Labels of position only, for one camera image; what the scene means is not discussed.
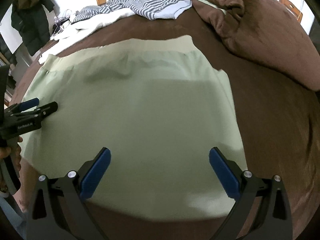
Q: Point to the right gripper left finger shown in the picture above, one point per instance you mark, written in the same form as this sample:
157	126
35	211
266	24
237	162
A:
57	209

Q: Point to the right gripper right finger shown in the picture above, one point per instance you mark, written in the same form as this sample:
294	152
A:
273	219

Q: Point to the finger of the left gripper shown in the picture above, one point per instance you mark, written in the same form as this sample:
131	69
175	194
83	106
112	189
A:
38	113
23	106

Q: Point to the light green garment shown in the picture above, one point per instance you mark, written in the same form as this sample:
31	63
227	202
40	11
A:
159	107

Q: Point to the person's left hand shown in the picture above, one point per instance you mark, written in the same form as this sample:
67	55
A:
13	149

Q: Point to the blue grey sleeve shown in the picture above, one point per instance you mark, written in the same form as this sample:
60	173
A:
15	216

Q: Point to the white door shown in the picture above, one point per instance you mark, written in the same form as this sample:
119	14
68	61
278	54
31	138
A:
10	35

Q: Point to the white fleece garment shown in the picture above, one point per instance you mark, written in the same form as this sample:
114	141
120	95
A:
76	32

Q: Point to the black hanging coat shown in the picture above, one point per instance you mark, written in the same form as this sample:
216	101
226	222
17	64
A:
29	18

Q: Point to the wooden nightstand with clutter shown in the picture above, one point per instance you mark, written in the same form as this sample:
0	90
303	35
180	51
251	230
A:
60	23

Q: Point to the brown bed cover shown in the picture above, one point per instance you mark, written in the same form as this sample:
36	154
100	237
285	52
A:
278	121

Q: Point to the striped grey white shirt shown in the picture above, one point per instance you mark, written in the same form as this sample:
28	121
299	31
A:
150	9

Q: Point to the folded brown blanket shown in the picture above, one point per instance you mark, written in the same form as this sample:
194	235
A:
265	32

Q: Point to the wooden chair by wall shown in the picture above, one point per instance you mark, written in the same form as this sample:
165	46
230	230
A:
293	9

